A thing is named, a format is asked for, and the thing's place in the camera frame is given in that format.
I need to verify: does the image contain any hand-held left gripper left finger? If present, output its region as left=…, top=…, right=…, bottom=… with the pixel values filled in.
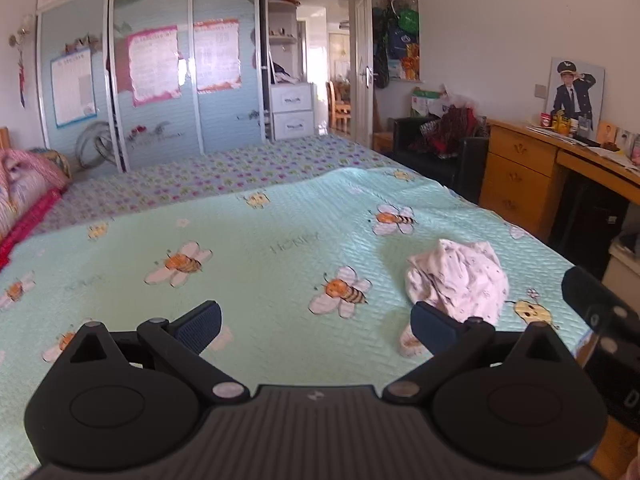
left=69, top=301, right=251, bottom=405

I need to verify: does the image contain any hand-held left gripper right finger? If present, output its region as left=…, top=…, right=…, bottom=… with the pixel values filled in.
left=382, top=302, right=587, bottom=405

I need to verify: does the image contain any pink patterned cloth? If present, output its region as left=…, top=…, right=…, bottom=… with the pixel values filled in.
left=404, top=239, right=511, bottom=325

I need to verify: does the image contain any pile of dark red clothes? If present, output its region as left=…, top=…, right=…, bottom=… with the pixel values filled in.
left=419, top=82, right=488, bottom=156

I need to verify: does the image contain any green bee-print quilt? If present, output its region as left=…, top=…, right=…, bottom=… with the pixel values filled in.
left=0, top=167, right=591, bottom=480

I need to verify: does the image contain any white plastic bin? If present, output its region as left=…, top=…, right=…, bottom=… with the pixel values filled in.
left=600, top=232, right=640, bottom=301

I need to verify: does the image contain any black armchair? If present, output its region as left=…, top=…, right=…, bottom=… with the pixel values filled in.
left=392, top=116, right=490, bottom=201

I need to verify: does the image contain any wooden desk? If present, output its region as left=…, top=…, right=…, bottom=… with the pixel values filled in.
left=479, top=119, right=640, bottom=241

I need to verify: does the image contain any sliding-door wardrobe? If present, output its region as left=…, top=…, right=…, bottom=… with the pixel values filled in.
left=36, top=0, right=268, bottom=173

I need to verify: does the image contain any green white cardboard box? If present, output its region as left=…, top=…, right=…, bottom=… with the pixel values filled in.
left=410, top=87, right=446, bottom=118

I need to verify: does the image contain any pink floral duvet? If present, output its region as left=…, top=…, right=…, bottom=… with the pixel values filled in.
left=0, top=147, right=71, bottom=241

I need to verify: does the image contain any wooden dining chair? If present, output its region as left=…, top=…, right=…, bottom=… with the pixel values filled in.
left=326, top=80, right=352, bottom=133

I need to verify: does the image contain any white drawer shelf unit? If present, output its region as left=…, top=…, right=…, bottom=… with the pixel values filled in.
left=267, top=0, right=316, bottom=141

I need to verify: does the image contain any pink-framed poster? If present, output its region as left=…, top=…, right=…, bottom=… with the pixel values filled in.
left=125, top=25, right=182, bottom=107

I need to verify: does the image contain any blue-framed poster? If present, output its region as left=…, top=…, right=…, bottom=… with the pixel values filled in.
left=50, top=47, right=98, bottom=128

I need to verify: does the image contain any uniform portrait photo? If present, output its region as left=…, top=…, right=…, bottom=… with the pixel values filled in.
left=544, top=57, right=606, bottom=143

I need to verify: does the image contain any orange-framed poster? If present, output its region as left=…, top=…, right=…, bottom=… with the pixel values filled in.
left=192, top=19, right=242, bottom=93

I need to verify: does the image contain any white room door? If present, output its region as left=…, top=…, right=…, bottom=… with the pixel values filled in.
left=350, top=0, right=375, bottom=148

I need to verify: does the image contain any cluster of hanging bags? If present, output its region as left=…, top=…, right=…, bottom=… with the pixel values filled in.
left=372, top=0, right=421, bottom=88

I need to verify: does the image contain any small photo frame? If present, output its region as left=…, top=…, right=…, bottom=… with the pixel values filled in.
left=596, top=121, right=620, bottom=150

